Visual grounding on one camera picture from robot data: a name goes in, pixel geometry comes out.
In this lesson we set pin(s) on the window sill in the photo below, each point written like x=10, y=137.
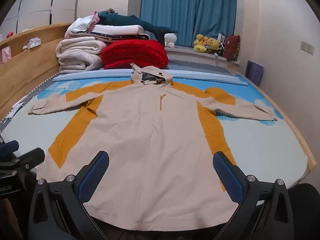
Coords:
x=190, y=55

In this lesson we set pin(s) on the white and pink folded garment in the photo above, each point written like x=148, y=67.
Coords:
x=81, y=25

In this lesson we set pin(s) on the white folded quilt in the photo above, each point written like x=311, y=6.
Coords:
x=117, y=29

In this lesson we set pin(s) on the light blue rolled pad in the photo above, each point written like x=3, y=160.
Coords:
x=100, y=74

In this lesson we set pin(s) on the white wardrobe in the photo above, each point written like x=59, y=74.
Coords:
x=50, y=0

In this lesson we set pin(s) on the white fluffy folded blanket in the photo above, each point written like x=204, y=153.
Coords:
x=80, y=52

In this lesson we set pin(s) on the yellow bee plush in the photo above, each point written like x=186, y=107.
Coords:
x=215, y=45

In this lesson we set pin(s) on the teal shark plush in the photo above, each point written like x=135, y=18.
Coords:
x=120, y=18

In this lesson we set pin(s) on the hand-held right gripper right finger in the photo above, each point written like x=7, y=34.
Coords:
x=226, y=177

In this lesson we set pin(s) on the dark red cushion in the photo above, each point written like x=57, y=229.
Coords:
x=232, y=47

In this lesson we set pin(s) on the purple bag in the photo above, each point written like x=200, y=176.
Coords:
x=255, y=73

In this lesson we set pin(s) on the white plush toy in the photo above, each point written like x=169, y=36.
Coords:
x=170, y=40

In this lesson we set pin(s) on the red folded blanket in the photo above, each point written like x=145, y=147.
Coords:
x=135, y=53

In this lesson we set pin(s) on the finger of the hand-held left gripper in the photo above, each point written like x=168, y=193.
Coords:
x=31, y=156
x=10, y=146

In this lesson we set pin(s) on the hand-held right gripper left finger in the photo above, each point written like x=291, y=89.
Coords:
x=93, y=177

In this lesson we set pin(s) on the pink card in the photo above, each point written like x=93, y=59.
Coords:
x=6, y=55

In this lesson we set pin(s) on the yellow duck plush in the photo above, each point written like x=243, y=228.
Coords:
x=200, y=43

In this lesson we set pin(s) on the beige and orange hoodie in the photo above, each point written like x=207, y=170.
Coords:
x=155, y=155

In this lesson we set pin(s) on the tissue pack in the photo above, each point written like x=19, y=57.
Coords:
x=33, y=42

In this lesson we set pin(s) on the wooden headboard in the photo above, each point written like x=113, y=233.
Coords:
x=25, y=80

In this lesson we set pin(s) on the blue printed bed sheet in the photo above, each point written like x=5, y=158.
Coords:
x=262, y=142

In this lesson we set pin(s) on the blue curtain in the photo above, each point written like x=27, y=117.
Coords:
x=187, y=10

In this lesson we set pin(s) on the white papers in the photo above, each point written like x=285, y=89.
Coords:
x=18, y=106

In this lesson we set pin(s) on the wall socket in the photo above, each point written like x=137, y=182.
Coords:
x=307, y=47

